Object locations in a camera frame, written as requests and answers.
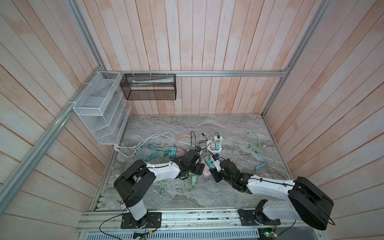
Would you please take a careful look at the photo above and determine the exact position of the light green USB charger plug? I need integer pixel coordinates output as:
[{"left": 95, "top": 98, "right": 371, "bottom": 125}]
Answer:
[{"left": 192, "top": 175, "right": 197, "bottom": 186}]

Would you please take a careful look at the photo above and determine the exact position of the teal USB charger plug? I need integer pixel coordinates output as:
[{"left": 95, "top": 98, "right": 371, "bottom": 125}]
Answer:
[{"left": 204, "top": 157, "right": 216, "bottom": 169}]

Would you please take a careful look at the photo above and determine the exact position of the pink power strip cube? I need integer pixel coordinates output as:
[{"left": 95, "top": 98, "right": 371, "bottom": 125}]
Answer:
[{"left": 203, "top": 162, "right": 212, "bottom": 177}]

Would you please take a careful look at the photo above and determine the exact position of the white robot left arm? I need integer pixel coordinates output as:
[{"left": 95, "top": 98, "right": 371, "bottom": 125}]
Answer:
[{"left": 114, "top": 148, "right": 204, "bottom": 222}]

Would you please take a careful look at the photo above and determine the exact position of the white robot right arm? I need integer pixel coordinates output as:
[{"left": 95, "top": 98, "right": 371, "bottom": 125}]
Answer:
[{"left": 208, "top": 159, "right": 335, "bottom": 231}]

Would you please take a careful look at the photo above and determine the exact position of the blue power strip cube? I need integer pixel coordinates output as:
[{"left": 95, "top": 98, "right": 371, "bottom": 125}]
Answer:
[{"left": 169, "top": 152, "right": 182, "bottom": 159}]

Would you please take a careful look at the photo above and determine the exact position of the teal charger on blue strip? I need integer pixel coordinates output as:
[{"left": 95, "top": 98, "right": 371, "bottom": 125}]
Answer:
[{"left": 169, "top": 147, "right": 177, "bottom": 154}]

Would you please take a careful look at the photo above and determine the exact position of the white power strip cube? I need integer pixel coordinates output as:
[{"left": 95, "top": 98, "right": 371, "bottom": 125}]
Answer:
[{"left": 207, "top": 136, "right": 223, "bottom": 154}]

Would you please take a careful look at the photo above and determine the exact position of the pink multi-head charging cable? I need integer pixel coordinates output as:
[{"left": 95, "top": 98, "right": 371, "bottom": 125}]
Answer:
[{"left": 175, "top": 133, "right": 193, "bottom": 151}]

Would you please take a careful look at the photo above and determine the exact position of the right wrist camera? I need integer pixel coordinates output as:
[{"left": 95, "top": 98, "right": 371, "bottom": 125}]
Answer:
[{"left": 213, "top": 154, "right": 222, "bottom": 172}]

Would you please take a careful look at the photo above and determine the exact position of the black cable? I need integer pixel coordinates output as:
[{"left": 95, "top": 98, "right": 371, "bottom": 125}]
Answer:
[{"left": 188, "top": 130, "right": 211, "bottom": 151}]

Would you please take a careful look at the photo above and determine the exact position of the light green multi-head charging cable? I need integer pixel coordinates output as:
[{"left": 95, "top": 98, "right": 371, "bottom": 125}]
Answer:
[{"left": 221, "top": 132, "right": 262, "bottom": 156}]

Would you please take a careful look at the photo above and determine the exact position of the teal multi-head charging cable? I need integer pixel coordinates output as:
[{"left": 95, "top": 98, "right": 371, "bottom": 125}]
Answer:
[{"left": 251, "top": 149, "right": 267, "bottom": 171}]

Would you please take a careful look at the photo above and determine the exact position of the teal cable on left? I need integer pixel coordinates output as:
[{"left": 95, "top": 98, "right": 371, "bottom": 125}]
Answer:
[{"left": 133, "top": 133, "right": 169, "bottom": 163}]

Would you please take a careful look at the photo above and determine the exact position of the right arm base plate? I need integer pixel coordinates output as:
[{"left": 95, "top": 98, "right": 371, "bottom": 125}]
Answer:
[{"left": 238, "top": 199, "right": 281, "bottom": 226}]

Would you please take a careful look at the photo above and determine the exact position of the aluminium front rail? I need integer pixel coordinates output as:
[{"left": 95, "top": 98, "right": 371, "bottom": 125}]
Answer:
[{"left": 76, "top": 208, "right": 325, "bottom": 233}]

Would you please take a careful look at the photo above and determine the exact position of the white power cord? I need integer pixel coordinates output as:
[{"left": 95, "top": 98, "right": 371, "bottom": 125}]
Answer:
[{"left": 113, "top": 131, "right": 193, "bottom": 158}]

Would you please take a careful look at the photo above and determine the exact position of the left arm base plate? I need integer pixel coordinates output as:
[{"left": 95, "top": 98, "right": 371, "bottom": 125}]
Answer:
[{"left": 121, "top": 212, "right": 162, "bottom": 229}]

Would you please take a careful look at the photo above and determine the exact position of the black mesh wall basket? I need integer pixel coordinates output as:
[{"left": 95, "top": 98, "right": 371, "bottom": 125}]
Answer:
[{"left": 120, "top": 73, "right": 177, "bottom": 101}]

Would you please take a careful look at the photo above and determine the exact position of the white wire mesh shelf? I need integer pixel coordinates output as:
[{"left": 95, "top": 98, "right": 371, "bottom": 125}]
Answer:
[{"left": 73, "top": 72, "right": 132, "bottom": 145}]

